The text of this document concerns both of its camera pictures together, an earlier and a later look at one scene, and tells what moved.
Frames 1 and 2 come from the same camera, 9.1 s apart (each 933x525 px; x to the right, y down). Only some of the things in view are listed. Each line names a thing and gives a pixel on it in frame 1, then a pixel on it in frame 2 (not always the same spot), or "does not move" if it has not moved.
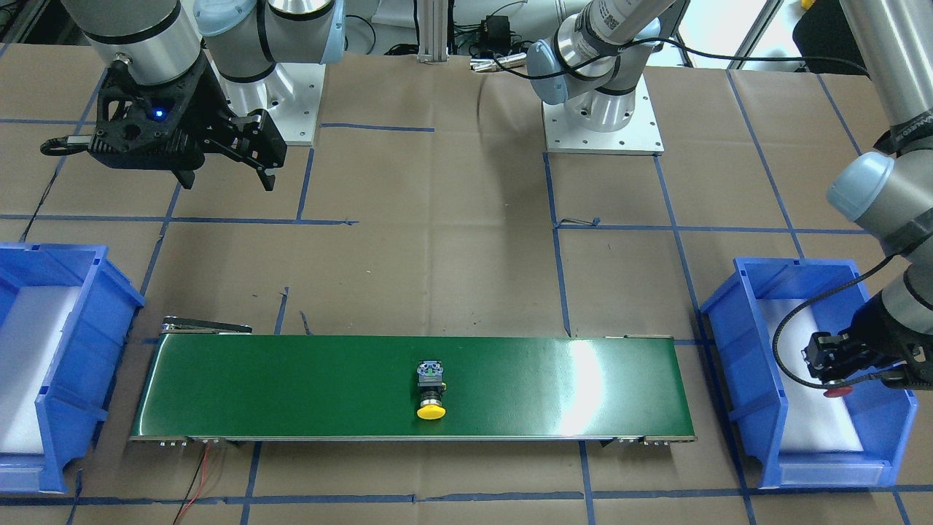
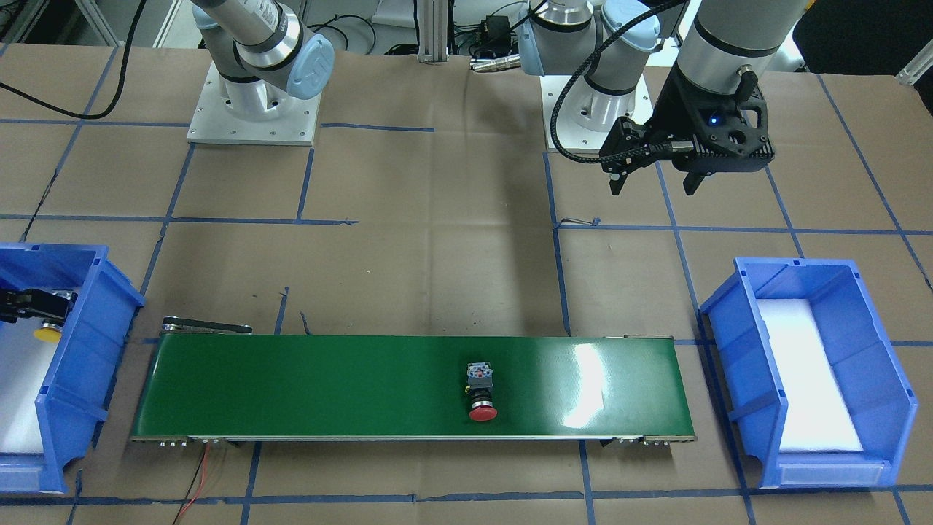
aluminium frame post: (433, 30) does not move
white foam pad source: (809, 421) does not move
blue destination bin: (74, 395) does not move
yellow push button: (431, 386) -> (49, 332)
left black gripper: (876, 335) -> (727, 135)
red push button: (839, 391) -> (480, 384)
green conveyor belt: (200, 380) does not move
